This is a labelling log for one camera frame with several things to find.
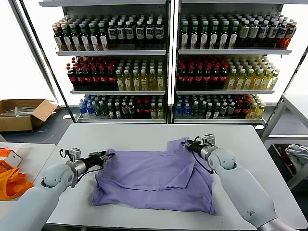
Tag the orange white carton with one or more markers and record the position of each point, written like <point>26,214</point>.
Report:
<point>13,160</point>

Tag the dark bottle white cap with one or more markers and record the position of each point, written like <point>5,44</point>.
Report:
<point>217,111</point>
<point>231,109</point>
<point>209,111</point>
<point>110,111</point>
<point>118,111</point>
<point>224,110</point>

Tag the red drink bottle white label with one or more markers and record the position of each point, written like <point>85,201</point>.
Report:
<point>290,33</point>

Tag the grey crumpled cloth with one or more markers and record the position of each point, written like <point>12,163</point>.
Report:
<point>297,154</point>

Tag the black storage bin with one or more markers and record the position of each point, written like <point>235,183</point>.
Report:
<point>274,154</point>

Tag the dark bottle white blue label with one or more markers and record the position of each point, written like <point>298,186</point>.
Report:
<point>159,33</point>
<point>273,32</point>
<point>263,32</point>
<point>140,33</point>
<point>121,33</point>
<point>282,32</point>
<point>112,33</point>
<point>150,33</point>
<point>130,33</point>

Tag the yellow drink bottle white cap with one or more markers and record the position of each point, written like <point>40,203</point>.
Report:
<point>273,81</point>
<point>265,83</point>
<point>257,83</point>
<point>252,111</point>
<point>240,83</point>
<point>249,83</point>
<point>120,83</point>
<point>153,111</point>
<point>128,83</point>
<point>152,83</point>
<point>231,83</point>
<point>160,83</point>
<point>260,110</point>
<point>144,83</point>
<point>136,83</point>
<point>160,111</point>

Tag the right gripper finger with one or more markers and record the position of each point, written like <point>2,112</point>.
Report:
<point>186,147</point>
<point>185,143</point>

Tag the green tinted water bottle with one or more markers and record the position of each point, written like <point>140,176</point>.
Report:
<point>195,110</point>
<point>103,110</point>
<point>97,110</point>
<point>202,110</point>

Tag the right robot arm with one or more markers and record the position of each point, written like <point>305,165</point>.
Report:
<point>240,187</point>

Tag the dark bottle orange label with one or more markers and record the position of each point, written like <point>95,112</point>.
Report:
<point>58,41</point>

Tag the purple t-shirt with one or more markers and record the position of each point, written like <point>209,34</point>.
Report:
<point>149,173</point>

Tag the blue drink bottle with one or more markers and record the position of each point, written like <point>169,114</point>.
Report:
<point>187,110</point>
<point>90,109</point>
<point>83,109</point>
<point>179,110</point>

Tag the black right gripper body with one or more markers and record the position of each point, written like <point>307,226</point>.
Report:
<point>195,147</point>

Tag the brown cardboard box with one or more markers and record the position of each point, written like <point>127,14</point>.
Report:
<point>14,124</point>

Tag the clear plastic packed parts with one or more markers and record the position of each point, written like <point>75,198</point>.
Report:
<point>19,111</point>

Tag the grey metal shelf unit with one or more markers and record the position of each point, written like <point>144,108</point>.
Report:
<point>110,53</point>
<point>233,52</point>

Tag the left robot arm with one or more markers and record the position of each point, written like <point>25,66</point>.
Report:
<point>55,178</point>

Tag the dark bottle green label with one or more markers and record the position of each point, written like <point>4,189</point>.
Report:
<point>223,36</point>
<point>214,36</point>
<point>76,42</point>
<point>184,36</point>
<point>233,36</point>
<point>104,42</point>
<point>94,42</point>
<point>194,36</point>
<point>67,42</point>
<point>85,42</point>
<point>204,36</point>

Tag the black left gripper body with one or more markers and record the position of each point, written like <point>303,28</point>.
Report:
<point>96,159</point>

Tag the red cloth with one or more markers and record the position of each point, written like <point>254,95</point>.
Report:
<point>281,151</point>

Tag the cola bottle red cap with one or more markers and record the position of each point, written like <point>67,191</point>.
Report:
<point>182,78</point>
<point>104,78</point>
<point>147,110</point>
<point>72,78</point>
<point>238,109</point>
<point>88,78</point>
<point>245,109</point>
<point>215,78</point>
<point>207,78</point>
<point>80,78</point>
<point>223,78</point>
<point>190,78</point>
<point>199,78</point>
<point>139,110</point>
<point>96,78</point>
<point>111,78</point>

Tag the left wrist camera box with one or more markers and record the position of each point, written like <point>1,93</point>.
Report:
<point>75,154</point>

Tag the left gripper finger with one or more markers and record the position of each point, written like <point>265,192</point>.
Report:
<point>108,159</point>
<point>108,155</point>

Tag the grey metal frame post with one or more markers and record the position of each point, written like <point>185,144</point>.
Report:
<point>33,48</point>

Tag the grey metal cart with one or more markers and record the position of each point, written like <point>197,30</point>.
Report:
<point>275,120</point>

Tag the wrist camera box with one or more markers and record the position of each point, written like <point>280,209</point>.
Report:
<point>209,139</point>
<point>75,154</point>

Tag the thin black pole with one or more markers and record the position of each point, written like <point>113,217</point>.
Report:
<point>45,55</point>
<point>294,72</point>

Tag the dark bottle cream label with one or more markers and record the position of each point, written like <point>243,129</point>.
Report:
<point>124,110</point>
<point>131,110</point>
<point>253,32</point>
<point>244,32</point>

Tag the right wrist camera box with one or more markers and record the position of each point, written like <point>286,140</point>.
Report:
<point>209,139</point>

